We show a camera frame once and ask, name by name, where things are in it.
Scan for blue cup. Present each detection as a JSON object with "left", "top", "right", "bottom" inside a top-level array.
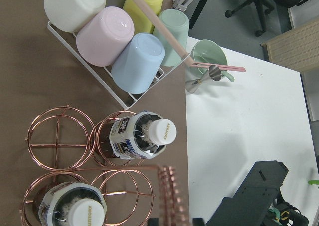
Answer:
[{"left": 111, "top": 33, "right": 165, "bottom": 94}]

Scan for green cup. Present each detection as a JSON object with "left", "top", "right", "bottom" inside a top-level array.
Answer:
[{"left": 153, "top": 9, "right": 189, "bottom": 67}]

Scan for steel jigger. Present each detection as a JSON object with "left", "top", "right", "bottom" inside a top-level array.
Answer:
[{"left": 185, "top": 65, "right": 222, "bottom": 93}]

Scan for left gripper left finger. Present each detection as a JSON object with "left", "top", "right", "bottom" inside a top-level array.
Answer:
[{"left": 148, "top": 218, "right": 159, "bottom": 226}]

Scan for green bowl with utensils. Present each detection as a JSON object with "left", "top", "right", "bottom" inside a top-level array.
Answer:
[{"left": 189, "top": 39, "right": 235, "bottom": 82}]

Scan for tea bottle front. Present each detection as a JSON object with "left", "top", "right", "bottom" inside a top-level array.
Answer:
[{"left": 97, "top": 111, "right": 177, "bottom": 160}]

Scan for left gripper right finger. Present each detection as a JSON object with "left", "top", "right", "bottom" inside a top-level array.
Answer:
[{"left": 192, "top": 218, "right": 205, "bottom": 226}]

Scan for pink cup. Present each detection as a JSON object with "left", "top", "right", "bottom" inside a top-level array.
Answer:
[{"left": 76, "top": 6, "right": 135, "bottom": 67}]

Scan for white cup rack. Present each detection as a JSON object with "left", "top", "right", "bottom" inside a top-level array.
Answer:
[{"left": 47, "top": 20, "right": 195, "bottom": 109}]

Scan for pink chopsticks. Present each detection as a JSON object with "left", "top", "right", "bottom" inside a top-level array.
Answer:
[{"left": 191, "top": 62, "right": 246, "bottom": 72}]

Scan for tea bottle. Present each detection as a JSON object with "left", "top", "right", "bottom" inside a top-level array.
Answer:
[
  {"left": 97, "top": 111, "right": 177, "bottom": 160},
  {"left": 32, "top": 181, "right": 107, "bottom": 226}
]

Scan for black equipment box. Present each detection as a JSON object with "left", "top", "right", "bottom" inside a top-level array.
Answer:
[{"left": 206, "top": 161, "right": 309, "bottom": 226}]

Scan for yellow cup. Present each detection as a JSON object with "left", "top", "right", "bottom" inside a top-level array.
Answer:
[{"left": 123, "top": 0, "right": 163, "bottom": 35}]

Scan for white cup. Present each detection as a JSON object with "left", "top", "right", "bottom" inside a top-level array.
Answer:
[{"left": 43, "top": 0, "right": 106, "bottom": 33}]

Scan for tea bottle rear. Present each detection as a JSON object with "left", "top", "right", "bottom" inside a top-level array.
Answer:
[{"left": 32, "top": 181, "right": 107, "bottom": 226}]

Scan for copper wire bottle basket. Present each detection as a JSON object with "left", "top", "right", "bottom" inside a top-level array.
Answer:
[{"left": 19, "top": 106, "right": 191, "bottom": 226}]

